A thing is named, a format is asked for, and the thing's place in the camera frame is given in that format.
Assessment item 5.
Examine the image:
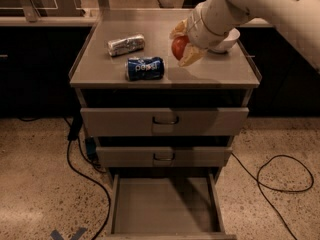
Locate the red apple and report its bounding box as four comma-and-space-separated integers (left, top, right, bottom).
171, 35, 189, 60

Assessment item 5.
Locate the grey top drawer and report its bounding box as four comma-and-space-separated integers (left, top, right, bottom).
81, 108, 249, 137

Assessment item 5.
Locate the blue pepsi can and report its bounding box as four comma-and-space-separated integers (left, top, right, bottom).
126, 57, 164, 81

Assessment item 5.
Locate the grey middle drawer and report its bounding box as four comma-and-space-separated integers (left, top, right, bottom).
96, 147, 232, 167

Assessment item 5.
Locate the blue power adapter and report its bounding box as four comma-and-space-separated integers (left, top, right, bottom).
85, 138, 97, 160

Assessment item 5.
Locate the black floor cable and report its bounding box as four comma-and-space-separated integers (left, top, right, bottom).
231, 152, 315, 240
17, 115, 112, 240

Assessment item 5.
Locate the black floor cable left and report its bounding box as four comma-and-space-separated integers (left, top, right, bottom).
17, 115, 112, 240

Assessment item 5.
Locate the black floor cable right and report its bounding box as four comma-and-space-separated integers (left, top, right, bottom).
231, 152, 315, 240

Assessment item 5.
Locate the grey open bottom drawer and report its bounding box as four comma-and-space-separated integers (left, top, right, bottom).
99, 171, 237, 240

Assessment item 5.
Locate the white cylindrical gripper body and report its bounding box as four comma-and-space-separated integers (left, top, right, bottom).
186, 0, 249, 49

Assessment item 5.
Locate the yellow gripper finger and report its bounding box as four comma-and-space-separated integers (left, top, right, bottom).
178, 43, 207, 67
169, 19, 187, 39

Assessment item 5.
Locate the white ceramic bowl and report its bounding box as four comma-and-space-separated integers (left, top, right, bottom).
211, 28, 240, 54

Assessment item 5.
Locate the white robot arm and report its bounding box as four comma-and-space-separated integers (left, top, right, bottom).
170, 0, 320, 71

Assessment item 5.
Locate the silver foil snack bag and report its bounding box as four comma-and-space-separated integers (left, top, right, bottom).
107, 34, 145, 57

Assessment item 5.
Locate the grey metal drawer cabinet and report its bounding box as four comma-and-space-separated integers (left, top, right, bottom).
71, 9, 260, 170

